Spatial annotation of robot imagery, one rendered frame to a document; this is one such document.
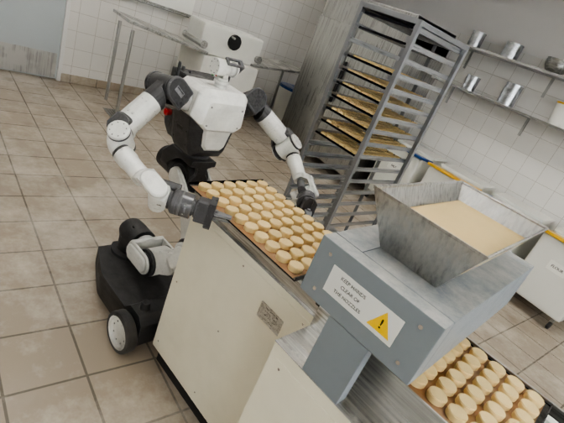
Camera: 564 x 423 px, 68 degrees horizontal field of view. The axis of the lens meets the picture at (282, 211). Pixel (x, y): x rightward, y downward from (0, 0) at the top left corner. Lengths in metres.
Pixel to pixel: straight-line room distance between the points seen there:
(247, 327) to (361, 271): 0.69
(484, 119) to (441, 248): 4.45
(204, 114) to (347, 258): 0.98
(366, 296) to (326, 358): 0.20
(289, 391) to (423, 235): 0.54
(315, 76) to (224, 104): 4.01
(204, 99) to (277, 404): 1.12
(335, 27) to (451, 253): 4.90
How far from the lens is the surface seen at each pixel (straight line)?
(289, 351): 1.16
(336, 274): 0.99
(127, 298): 2.19
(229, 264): 1.55
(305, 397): 1.16
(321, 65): 5.69
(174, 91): 1.68
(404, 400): 1.18
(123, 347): 2.09
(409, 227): 0.98
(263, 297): 1.45
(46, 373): 2.09
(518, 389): 1.44
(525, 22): 5.47
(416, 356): 0.94
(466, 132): 5.42
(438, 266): 0.99
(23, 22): 5.63
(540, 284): 4.45
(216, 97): 1.75
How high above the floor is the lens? 1.59
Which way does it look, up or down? 24 degrees down
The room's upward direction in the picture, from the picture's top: 22 degrees clockwise
